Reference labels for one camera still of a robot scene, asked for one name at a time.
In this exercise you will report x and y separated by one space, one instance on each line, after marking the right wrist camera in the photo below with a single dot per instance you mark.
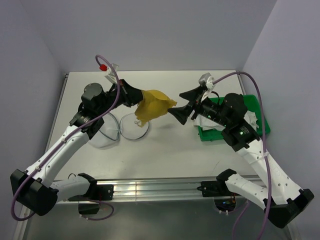
207 81

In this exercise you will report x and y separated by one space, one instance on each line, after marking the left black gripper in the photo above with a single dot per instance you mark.
131 95

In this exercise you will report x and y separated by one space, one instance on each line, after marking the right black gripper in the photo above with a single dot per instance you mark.
182 113

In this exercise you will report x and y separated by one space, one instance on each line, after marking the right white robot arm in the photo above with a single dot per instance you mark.
281 199

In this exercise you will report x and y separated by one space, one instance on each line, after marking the yellow bra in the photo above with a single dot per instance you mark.
154 105

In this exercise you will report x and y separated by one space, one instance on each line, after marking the white garments in bin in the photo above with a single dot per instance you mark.
207 124

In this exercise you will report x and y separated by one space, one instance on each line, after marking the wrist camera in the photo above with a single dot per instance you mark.
110 76
207 81

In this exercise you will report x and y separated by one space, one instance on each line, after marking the aluminium mounting rail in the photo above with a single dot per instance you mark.
140 187

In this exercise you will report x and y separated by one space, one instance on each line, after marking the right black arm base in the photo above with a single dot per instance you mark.
214 188

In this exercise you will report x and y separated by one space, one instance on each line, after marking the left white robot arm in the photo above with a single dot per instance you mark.
80 131

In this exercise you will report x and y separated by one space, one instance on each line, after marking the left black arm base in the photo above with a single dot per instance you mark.
102 192

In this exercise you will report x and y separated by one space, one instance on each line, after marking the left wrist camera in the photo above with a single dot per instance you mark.
110 76

